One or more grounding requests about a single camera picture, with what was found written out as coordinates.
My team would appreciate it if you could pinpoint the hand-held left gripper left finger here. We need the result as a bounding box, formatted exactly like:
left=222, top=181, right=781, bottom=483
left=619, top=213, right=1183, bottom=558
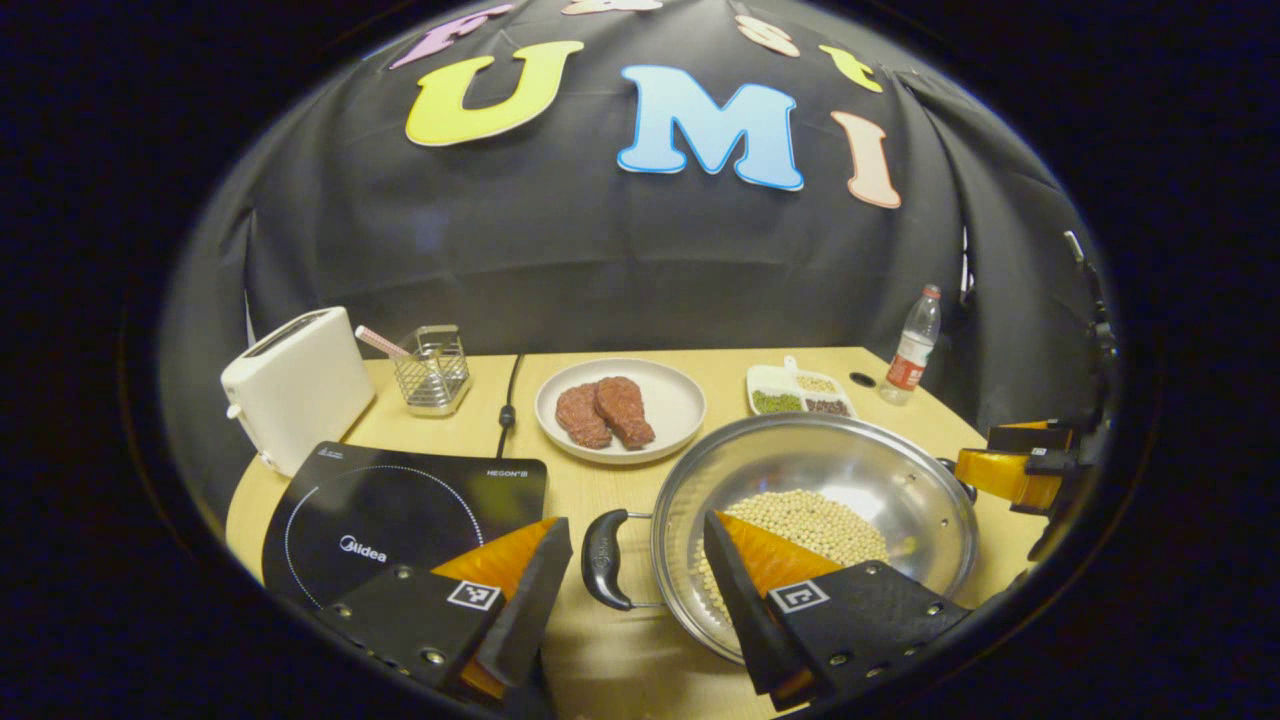
left=315, top=516, right=574, bottom=706

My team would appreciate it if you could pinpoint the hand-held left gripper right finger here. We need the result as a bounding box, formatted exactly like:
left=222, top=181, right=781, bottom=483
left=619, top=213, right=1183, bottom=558
left=703, top=510, right=973, bottom=711

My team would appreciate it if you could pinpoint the steel pot with black handles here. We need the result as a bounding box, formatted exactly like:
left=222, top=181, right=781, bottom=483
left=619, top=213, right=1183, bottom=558
left=581, top=412, right=981, bottom=666

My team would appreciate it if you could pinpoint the black induction cooktop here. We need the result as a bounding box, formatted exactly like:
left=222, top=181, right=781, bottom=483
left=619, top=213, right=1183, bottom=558
left=262, top=441, right=549, bottom=611

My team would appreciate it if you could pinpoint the pile of soybeans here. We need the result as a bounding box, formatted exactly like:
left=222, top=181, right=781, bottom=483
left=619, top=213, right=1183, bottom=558
left=690, top=489, right=890, bottom=621

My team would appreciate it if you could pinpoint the clear bottle with red label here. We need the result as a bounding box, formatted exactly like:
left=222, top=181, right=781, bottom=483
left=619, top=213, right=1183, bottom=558
left=879, top=284, right=943, bottom=406

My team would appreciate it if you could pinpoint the brown meat piece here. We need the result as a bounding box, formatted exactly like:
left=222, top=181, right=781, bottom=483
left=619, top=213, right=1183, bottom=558
left=555, top=383, right=613, bottom=450
left=594, top=376, right=657, bottom=450

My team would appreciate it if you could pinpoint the white round plate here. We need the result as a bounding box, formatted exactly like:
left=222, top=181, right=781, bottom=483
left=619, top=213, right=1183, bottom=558
left=534, top=358, right=707, bottom=466

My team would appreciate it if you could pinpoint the white divided bean dish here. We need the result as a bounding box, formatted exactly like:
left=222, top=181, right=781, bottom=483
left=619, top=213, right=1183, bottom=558
left=746, top=356, right=857, bottom=419

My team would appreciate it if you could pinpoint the pink striped straw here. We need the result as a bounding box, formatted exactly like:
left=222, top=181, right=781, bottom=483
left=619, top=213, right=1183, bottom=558
left=355, top=325, right=411, bottom=361

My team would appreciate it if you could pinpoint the white toaster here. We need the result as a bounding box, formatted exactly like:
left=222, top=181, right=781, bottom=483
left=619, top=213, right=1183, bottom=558
left=221, top=306, right=376, bottom=478

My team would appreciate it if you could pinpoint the black backdrop cloth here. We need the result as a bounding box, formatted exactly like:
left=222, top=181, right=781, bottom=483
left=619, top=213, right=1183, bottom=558
left=160, top=0, right=1111, bottom=521

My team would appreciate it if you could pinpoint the black power cable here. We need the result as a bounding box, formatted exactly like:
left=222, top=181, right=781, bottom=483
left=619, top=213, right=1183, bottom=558
left=497, top=352, right=526, bottom=459

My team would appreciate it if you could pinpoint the wire mesh basket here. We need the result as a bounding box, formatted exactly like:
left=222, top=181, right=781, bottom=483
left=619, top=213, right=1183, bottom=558
left=393, top=324, right=472, bottom=417

